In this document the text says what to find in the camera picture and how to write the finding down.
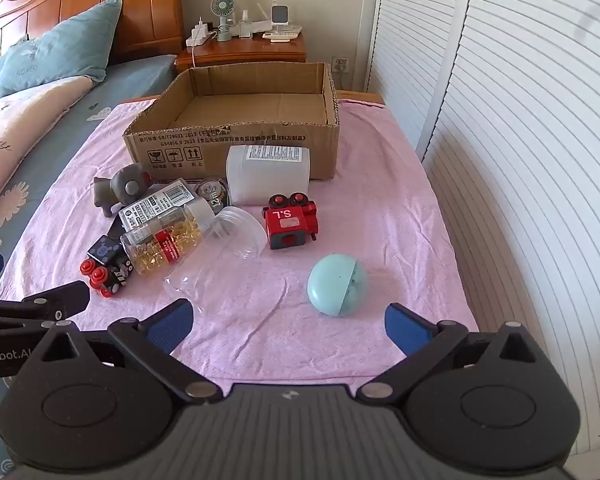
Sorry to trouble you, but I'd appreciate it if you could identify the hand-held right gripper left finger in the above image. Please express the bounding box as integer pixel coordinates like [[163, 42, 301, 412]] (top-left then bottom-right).
[[30, 298, 223, 405]]

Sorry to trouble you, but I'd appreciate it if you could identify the white louvered closet door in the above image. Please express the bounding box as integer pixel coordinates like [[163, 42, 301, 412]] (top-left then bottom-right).
[[415, 0, 600, 466], [366, 0, 477, 161]]

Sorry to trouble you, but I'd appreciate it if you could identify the clear labelled plastic case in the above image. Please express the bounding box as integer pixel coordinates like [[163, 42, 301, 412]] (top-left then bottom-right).
[[118, 178, 201, 233]]

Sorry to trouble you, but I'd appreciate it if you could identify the clear correction tape dispenser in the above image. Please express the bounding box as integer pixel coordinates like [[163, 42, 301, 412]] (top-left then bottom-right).
[[195, 178, 229, 211]]

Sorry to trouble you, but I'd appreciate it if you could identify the wooden bed frame rail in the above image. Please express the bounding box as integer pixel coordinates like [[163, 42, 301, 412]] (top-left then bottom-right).
[[336, 89, 385, 107]]

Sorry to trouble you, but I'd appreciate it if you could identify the cardboard box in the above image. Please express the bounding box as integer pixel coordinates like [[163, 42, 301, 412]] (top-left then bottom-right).
[[122, 62, 342, 183]]

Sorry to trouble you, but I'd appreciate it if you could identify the white plastic bottle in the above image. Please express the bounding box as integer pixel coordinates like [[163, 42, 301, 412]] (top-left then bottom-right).
[[225, 145, 313, 207]]

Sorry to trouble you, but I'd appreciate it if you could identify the grey toy animal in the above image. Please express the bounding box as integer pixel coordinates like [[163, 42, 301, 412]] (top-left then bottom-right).
[[93, 164, 153, 218]]

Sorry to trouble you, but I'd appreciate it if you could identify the black toy train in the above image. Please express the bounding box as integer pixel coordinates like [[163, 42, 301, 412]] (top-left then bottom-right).
[[79, 237, 136, 298]]

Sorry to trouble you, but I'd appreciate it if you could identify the pink blanket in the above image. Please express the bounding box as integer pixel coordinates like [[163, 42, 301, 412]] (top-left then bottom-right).
[[0, 97, 481, 383]]

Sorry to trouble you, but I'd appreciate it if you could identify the red toy train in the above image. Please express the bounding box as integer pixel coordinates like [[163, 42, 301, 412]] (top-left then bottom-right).
[[261, 191, 321, 251]]

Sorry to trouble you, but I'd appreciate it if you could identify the clear plastic jar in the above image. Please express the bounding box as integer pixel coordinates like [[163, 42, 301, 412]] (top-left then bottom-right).
[[163, 206, 265, 313]]

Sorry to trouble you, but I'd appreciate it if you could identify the yellow capsule bottle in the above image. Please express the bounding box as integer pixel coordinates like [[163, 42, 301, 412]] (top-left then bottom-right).
[[120, 196, 216, 275]]

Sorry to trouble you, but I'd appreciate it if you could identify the blue pillow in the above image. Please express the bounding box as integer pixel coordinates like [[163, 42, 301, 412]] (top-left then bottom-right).
[[0, 0, 123, 111]]

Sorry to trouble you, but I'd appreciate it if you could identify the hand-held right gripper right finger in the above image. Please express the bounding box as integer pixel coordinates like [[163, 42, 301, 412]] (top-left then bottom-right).
[[357, 302, 551, 406]]

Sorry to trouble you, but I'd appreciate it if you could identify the wooden nightstand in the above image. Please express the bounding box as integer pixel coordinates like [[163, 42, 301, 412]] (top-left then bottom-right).
[[175, 30, 308, 73]]

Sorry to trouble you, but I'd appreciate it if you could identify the cream floral quilt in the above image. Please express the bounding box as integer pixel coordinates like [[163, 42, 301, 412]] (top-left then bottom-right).
[[0, 76, 97, 223]]

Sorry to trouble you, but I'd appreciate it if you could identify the green desk fan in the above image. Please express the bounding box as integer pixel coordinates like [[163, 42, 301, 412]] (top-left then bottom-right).
[[211, 0, 236, 42]]

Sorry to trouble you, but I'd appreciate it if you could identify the white phone stand device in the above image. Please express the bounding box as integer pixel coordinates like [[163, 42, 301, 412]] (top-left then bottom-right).
[[269, 4, 291, 36]]

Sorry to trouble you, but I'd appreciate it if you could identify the teal plastic ball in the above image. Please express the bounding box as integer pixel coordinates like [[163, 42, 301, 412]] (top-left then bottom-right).
[[307, 254, 367, 317]]

